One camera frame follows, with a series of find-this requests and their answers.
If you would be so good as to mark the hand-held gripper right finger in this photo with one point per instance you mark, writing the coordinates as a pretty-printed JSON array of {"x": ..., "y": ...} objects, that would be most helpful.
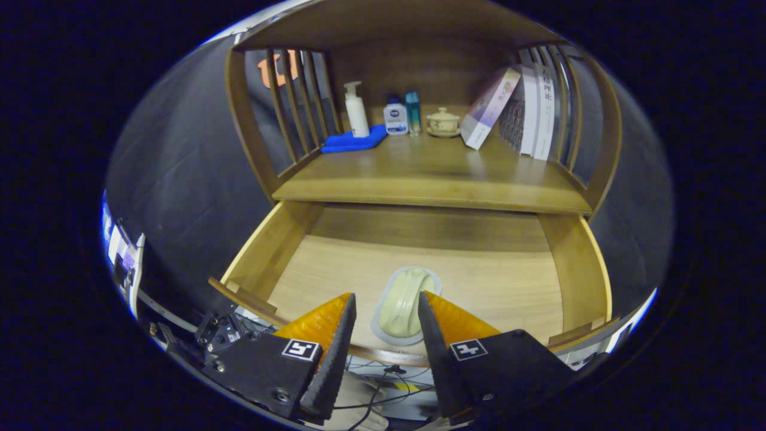
[{"x": 440, "y": 359}]

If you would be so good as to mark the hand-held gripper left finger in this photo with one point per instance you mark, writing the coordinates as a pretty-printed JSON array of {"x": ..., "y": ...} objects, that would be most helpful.
[{"x": 335, "y": 359}]

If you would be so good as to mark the wooden drawer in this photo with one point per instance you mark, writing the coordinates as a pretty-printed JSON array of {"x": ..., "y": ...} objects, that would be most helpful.
[{"x": 491, "y": 269}]

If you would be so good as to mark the wooden countertop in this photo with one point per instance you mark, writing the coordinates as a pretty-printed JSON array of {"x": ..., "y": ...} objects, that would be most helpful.
[{"x": 419, "y": 173}]

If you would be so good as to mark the wooden cabinet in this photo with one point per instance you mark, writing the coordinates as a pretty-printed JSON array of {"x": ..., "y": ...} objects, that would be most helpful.
[{"x": 419, "y": 66}]

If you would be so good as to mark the blue folded cloth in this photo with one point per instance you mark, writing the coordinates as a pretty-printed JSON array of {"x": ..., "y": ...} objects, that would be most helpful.
[{"x": 353, "y": 142}]

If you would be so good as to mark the white device with screen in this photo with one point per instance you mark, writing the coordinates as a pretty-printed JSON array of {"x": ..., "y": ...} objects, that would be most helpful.
[{"x": 122, "y": 257}]

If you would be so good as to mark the beige lidded tea cup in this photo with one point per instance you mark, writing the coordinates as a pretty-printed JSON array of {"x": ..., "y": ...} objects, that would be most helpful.
[{"x": 443, "y": 123}]

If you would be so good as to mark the black backdrop cloth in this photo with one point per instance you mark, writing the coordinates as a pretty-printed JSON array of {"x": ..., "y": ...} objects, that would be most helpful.
[{"x": 179, "y": 179}]

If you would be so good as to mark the white pump bottle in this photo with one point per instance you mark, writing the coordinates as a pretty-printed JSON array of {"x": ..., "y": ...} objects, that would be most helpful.
[{"x": 357, "y": 117}]

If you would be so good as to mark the grey patterned book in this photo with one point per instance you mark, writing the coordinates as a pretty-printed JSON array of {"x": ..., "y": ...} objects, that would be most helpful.
[{"x": 511, "y": 126}]

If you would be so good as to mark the small white blue-capped bottle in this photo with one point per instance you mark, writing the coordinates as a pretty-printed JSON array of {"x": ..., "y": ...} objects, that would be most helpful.
[{"x": 395, "y": 118}]

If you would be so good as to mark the teal slim bottle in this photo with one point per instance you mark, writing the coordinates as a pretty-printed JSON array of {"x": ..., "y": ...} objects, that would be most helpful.
[{"x": 413, "y": 114}]

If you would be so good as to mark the pink and white book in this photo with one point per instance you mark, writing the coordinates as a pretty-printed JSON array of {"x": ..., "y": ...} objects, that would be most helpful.
[{"x": 488, "y": 111}]

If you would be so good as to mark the plain white book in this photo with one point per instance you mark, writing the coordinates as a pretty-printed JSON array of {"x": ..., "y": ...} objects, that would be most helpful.
[{"x": 529, "y": 114}]

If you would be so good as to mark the white book with black print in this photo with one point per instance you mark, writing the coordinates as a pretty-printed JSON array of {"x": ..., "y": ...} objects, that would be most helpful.
[{"x": 544, "y": 114}]

